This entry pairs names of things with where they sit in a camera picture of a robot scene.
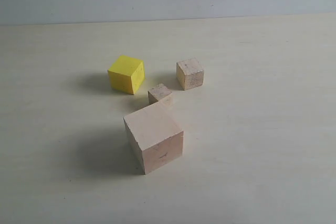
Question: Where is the medium natural wooden cube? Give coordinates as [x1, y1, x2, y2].
[176, 58, 204, 90]

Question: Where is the large natural wooden cube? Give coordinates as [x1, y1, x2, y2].
[123, 102, 184, 174]

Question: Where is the yellow painted wooden cube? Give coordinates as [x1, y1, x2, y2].
[108, 55, 145, 95]

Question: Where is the small natural wooden cube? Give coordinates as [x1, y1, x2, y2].
[148, 83, 173, 107]

